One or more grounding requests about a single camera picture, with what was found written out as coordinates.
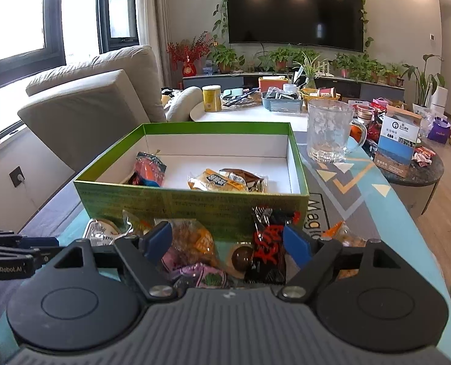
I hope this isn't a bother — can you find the orange snack packet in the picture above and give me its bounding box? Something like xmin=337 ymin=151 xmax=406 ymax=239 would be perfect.
xmin=187 ymin=169 xmax=248 ymax=192

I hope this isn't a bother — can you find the wall mounted television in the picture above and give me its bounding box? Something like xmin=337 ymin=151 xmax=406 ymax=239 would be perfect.
xmin=227 ymin=0 xmax=364 ymax=52

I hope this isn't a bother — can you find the black red chili packet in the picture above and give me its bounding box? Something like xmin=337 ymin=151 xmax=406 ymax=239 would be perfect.
xmin=244 ymin=207 xmax=300 ymax=285

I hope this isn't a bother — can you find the orange box on table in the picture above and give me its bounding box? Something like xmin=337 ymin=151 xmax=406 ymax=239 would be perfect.
xmin=258 ymin=76 xmax=289 ymax=92

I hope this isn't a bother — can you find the clear glass mug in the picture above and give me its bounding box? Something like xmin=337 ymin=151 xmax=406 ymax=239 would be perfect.
xmin=306 ymin=99 xmax=367 ymax=163

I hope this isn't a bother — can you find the round dark side table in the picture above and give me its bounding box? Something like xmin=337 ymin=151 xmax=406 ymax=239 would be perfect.
xmin=380 ymin=139 xmax=445 ymax=220

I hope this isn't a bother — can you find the yellow tin can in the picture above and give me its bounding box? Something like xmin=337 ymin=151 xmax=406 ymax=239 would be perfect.
xmin=201 ymin=85 xmax=222 ymax=112

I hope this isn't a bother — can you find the pink blue snack packet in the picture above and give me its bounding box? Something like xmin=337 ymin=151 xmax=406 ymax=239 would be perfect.
xmin=127 ymin=152 xmax=167 ymax=188

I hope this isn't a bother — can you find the tall leafy floor plant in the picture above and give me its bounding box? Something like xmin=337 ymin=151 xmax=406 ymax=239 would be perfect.
xmin=402 ymin=54 xmax=446 ymax=107

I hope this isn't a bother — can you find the green cardboard box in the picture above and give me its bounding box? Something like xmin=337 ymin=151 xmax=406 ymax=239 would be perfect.
xmin=75 ymin=122 xmax=310 ymax=241

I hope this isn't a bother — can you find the blue white carton box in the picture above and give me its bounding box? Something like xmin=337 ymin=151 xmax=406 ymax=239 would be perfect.
xmin=374 ymin=112 xmax=422 ymax=178

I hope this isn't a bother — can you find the purple gift bag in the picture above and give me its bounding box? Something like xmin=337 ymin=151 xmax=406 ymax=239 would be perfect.
xmin=427 ymin=117 xmax=451 ymax=144

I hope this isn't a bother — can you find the white round coffee table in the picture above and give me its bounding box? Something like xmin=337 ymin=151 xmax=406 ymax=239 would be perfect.
xmin=189 ymin=104 xmax=308 ymax=132

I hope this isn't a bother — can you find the dark tv cabinet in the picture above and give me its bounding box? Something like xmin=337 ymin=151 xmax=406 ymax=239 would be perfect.
xmin=182 ymin=71 xmax=406 ymax=102

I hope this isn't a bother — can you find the blue plastic tray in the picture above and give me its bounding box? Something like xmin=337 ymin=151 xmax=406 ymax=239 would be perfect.
xmin=262 ymin=92 xmax=303 ymax=114

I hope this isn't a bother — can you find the yellow woven basket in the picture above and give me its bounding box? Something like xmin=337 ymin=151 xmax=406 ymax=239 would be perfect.
xmin=300 ymin=87 xmax=341 ymax=106

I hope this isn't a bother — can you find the braised egg packet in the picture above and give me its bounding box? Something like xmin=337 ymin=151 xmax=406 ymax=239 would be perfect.
xmin=224 ymin=242 xmax=253 ymax=279

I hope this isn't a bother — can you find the beige sofa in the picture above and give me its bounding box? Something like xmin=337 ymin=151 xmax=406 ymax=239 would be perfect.
xmin=18 ymin=45 xmax=202 ymax=172

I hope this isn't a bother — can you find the wall power socket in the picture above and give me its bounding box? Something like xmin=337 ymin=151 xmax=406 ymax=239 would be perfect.
xmin=9 ymin=166 xmax=25 ymax=188

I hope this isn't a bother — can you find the pink purple snack packet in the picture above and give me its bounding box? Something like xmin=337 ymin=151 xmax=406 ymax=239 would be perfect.
xmin=161 ymin=248 xmax=227 ymax=290

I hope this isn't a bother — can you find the red flower decoration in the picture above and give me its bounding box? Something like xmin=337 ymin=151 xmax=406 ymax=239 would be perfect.
xmin=166 ymin=31 xmax=213 ymax=78

